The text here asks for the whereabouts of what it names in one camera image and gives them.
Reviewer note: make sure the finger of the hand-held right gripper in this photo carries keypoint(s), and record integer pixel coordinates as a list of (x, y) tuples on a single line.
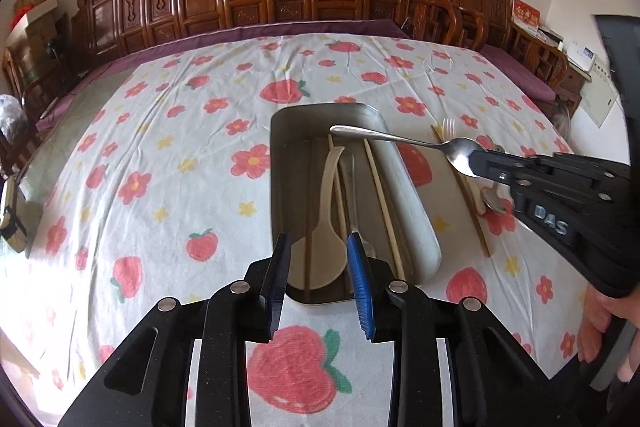
[(550, 167)]

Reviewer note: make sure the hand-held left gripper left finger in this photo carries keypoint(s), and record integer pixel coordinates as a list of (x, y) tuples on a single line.
[(277, 287)]

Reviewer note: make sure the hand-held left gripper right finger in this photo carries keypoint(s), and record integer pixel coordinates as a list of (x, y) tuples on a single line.
[(360, 287)]

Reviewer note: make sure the beige plastic spoon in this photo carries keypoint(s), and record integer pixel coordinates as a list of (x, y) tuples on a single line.
[(320, 252)]

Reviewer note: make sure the wooden chopstick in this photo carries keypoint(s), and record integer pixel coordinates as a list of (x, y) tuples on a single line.
[(341, 207), (470, 217), (382, 212)]

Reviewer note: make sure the metal rectangular tray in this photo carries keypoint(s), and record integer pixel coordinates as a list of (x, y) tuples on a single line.
[(400, 207)]

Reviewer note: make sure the metal spoon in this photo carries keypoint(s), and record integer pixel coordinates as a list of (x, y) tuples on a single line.
[(495, 204), (400, 138)]

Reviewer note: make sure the person's right hand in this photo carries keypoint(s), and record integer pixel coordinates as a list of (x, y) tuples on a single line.
[(597, 322)]

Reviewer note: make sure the wooden side table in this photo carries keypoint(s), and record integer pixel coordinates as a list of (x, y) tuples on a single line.
[(567, 77)]

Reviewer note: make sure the purple armchair cushion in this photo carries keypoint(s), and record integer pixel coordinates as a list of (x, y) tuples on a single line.
[(520, 72)]

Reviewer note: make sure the white plastic fork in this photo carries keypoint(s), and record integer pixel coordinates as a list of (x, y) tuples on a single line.
[(448, 127)]

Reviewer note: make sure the white tabletop device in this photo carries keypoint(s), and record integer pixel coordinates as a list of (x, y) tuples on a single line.
[(584, 55)]

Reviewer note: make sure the floral strawberry tablecloth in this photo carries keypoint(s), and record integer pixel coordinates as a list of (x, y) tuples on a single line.
[(175, 187)]

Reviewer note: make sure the red desk calendar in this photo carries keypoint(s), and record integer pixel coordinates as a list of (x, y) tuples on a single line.
[(526, 14)]

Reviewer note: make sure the small dark clip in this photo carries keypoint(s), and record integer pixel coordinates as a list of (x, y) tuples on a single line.
[(11, 217)]

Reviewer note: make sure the wooden side chair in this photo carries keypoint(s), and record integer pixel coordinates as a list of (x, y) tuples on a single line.
[(30, 102)]

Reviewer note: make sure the clear plastic bag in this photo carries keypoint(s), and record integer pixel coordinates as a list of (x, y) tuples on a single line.
[(12, 119)]

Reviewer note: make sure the stacked cardboard boxes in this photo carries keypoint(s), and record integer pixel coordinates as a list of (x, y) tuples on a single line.
[(45, 32)]

